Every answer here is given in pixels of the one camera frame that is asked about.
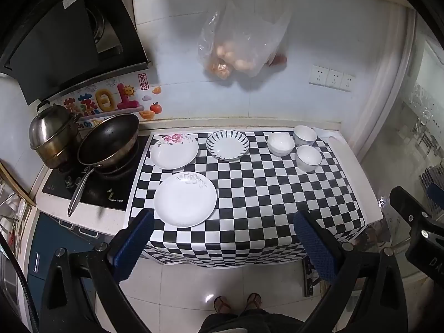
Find dark wok with metal handle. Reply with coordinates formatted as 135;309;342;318
67;113;140;217

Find clear plastic bag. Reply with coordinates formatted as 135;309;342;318
198;0;292;80

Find glass sliding door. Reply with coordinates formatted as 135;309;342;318
361;10;444;285

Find blue striped plate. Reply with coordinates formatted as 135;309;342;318
206;130;250;162

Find colourful letter wall sticker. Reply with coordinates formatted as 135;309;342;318
52;82;141;129

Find pile of brown eggs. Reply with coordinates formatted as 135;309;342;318
208;40;259;77

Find white plate with grey print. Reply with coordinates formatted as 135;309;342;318
154;172;218;228

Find black cooktop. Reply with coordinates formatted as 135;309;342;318
42;135;150;211

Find black cable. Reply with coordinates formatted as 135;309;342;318
0;232;39;333

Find wooden framed board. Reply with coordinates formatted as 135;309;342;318
0;161;37;207

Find person's left foot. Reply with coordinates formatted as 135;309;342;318
213;296;231;314

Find black range hood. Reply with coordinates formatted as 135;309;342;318
0;0;151;106

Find stainless steel steamer pot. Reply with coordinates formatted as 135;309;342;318
29;100;82;169

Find white bowl with blue rim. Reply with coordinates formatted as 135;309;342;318
296;145;322;172
293;125;318;147

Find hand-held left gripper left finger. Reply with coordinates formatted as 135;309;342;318
40;209;155;333

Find pink floral white plate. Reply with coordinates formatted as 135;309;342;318
150;133;199;170

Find person's dark trousers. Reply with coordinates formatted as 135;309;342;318
199;307;306;333

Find blue kitchen cabinet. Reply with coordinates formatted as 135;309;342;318
28;211;115;306

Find plain white bowl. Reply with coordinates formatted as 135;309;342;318
267;132;295;157

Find black white checkered tablecloth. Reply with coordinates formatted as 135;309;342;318
128;128;366;268

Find metal bracket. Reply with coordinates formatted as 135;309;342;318
302;258;321;297

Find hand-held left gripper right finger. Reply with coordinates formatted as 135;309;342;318
293;210;408;333

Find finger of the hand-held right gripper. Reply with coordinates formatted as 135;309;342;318
389;186;434;223

